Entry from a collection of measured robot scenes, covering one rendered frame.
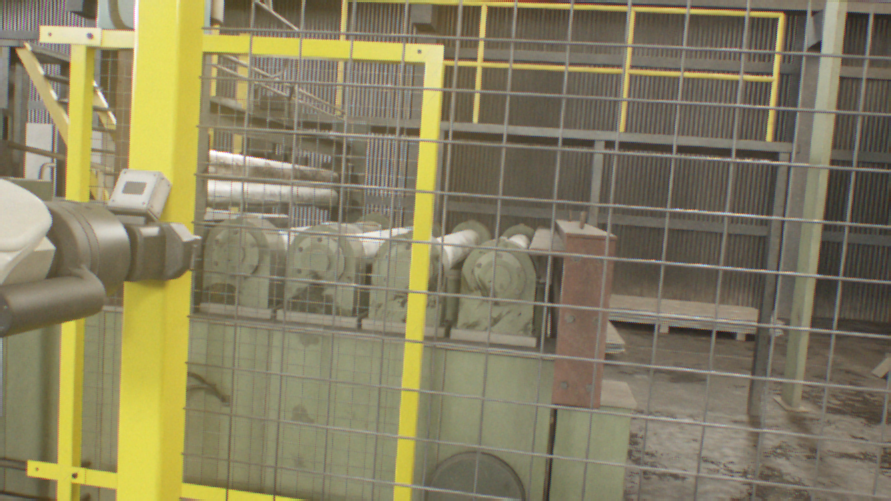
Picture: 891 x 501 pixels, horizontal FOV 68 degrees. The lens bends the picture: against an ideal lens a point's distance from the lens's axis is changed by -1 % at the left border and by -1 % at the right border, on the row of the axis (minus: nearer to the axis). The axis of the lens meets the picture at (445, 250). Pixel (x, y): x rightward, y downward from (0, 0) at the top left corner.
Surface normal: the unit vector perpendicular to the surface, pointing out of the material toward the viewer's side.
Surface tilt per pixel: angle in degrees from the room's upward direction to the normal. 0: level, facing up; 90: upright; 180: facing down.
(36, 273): 120
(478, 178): 90
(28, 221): 30
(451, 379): 90
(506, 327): 90
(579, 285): 90
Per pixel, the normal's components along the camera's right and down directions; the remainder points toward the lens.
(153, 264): 0.99, 0.09
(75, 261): 0.60, 0.11
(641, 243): -0.15, 0.07
